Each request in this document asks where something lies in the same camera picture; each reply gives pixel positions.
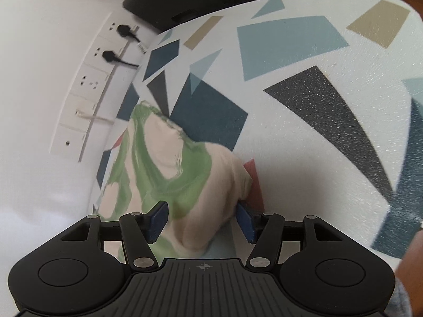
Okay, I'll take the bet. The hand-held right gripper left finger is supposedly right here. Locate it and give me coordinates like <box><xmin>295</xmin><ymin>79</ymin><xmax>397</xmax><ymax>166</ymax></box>
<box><xmin>61</xmin><ymin>201</ymin><xmax>170</xmax><ymax>270</ymax></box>

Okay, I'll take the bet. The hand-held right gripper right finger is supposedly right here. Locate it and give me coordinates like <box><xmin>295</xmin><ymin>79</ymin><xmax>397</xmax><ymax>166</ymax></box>
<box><xmin>236</xmin><ymin>203</ymin><xmax>344</xmax><ymax>269</ymax></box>

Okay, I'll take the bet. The green leaf print shirt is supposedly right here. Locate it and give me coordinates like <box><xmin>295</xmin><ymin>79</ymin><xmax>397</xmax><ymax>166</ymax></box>
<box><xmin>98</xmin><ymin>101</ymin><xmax>255</xmax><ymax>261</ymax></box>

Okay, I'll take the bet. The white wall socket panel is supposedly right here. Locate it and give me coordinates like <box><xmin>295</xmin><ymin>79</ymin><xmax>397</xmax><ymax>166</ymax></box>
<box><xmin>49</xmin><ymin>11</ymin><xmax>148</xmax><ymax>162</ymax></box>

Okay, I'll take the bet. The black wall plug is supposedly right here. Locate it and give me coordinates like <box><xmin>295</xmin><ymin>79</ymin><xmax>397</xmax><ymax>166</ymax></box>
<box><xmin>117</xmin><ymin>24</ymin><xmax>141</xmax><ymax>43</ymax></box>
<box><xmin>102</xmin><ymin>50</ymin><xmax>139</xmax><ymax>67</ymax></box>

